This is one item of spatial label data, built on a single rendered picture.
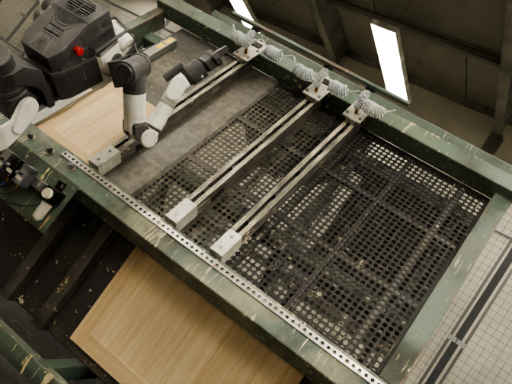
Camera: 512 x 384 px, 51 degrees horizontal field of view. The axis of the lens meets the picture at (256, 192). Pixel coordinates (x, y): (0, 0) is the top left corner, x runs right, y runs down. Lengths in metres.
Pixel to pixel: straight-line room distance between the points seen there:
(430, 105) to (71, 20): 6.10
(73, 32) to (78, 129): 0.65
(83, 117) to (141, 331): 1.04
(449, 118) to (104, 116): 5.61
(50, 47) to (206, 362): 1.33
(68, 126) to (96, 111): 0.15
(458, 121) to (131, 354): 5.96
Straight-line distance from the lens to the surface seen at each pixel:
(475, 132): 7.47
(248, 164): 2.39
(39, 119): 2.68
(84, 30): 2.10
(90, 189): 2.32
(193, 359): 2.27
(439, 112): 7.62
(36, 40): 2.15
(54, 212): 2.35
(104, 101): 2.75
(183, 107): 2.62
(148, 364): 2.34
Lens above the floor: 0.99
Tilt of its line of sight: 6 degrees up
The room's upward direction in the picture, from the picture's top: 35 degrees clockwise
